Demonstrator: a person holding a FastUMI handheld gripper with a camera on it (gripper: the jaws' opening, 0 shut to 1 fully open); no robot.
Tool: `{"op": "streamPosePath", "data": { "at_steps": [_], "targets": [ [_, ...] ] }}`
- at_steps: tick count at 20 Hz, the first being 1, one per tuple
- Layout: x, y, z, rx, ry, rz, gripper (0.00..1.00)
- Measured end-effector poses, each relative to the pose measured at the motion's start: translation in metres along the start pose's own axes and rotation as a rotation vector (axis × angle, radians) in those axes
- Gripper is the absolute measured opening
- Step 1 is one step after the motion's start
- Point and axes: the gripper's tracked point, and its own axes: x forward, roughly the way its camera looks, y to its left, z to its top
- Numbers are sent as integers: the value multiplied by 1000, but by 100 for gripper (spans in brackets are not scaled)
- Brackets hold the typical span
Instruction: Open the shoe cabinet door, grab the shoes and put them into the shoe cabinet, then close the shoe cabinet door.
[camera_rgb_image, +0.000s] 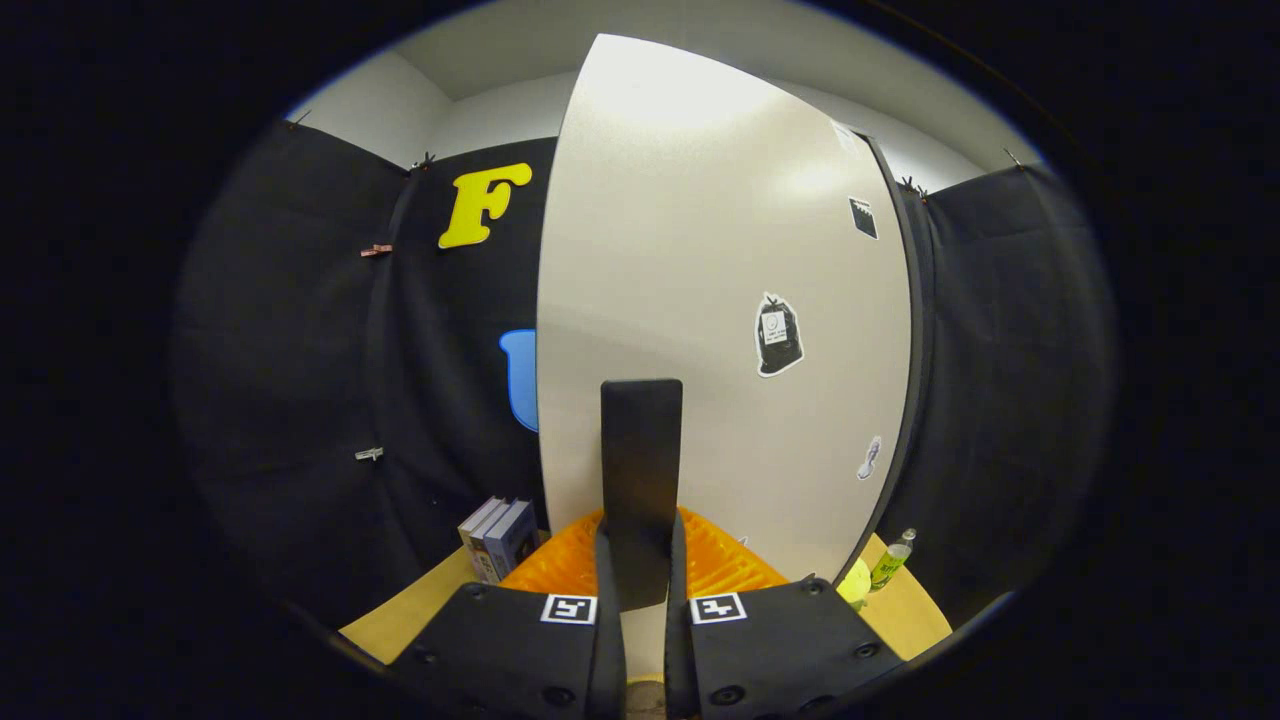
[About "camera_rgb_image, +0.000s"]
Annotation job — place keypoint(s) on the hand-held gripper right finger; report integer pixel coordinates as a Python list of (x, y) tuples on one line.
[(790, 650)]

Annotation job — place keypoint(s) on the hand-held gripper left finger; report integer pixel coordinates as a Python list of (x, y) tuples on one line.
[(500, 650)]

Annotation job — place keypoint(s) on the yellow plush toy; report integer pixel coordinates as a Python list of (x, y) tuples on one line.
[(855, 583)]

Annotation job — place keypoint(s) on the white book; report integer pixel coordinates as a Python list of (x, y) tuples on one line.
[(484, 528)]

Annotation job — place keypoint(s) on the green drink bottle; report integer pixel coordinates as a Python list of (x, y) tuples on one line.
[(888, 565)]

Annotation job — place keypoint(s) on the white clothespin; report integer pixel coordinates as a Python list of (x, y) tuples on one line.
[(369, 454)]

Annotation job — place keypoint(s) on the black backdrop cloth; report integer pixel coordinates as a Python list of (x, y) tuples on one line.
[(280, 380)]

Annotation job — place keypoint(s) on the red clothespin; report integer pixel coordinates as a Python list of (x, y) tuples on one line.
[(376, 250)]

